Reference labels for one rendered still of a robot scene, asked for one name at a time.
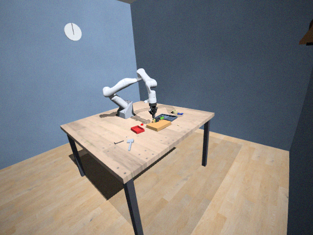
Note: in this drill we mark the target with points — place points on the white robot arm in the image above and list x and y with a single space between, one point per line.
150 83

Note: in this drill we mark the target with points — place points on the red open tray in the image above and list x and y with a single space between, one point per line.
137 129

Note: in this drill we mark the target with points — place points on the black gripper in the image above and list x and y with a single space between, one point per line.
153 109

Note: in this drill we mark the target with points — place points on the light wooden bench board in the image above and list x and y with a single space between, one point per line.
157 126

